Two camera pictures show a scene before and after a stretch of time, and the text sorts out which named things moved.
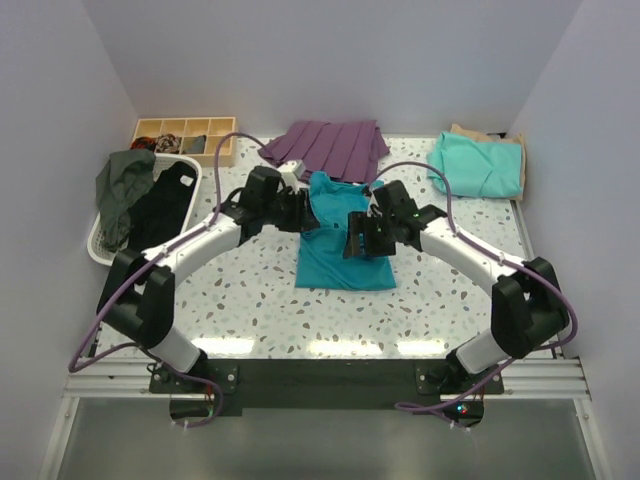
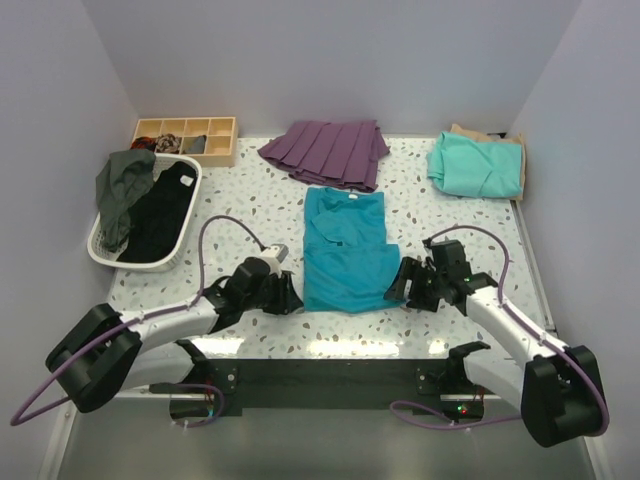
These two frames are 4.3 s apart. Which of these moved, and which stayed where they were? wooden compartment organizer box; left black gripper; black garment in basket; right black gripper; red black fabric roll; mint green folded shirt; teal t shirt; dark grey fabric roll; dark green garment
Moved: left black gripper; right black gripper; teal t shirt
Stayed: dark grey fabric roll; black garment in basket; red black fabric roll; dark green garment; wooden compartment organizer box; mint green folded shirt
